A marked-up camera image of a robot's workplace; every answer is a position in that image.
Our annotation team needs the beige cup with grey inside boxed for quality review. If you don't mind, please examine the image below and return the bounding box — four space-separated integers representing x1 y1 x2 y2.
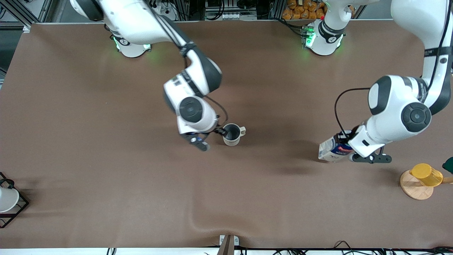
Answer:
222 123 246 147

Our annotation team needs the blue milk carton green cap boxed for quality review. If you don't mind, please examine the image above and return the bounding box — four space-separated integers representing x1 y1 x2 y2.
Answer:
318 135 354 163

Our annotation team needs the yellow cup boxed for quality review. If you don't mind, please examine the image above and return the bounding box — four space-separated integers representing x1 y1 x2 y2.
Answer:
409 163 443 187

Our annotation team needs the wooden mug stand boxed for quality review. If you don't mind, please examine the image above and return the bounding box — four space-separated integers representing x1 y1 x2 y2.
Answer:
400 169 453 200

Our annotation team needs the orange round items heap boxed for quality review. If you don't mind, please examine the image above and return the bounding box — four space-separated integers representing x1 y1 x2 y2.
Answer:
282 0 328 20

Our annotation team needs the white bowl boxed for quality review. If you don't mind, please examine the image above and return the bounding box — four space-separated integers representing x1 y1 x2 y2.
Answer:
0 187 20 213

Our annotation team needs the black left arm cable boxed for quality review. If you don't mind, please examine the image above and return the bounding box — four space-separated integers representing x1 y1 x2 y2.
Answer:
334 87 371 137

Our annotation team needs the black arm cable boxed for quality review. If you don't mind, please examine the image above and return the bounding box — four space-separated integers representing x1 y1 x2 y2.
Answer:
334 87 371 137
147 0 229 133

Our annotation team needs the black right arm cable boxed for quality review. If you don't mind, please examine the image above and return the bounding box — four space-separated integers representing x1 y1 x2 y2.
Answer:
147 0 229 133

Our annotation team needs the metal table clamp bracket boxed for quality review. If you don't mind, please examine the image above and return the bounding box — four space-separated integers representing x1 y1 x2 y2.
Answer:
219 234 239 255

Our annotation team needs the black floor cable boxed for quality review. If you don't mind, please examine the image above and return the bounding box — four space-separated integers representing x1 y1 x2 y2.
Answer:
244 241 453 255

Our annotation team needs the black wire rack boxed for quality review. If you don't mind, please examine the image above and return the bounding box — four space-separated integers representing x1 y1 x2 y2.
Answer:
0 172 30 229

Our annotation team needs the aluminium frame profile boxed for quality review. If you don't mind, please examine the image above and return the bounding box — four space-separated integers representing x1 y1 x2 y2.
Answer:
0 0 68 25

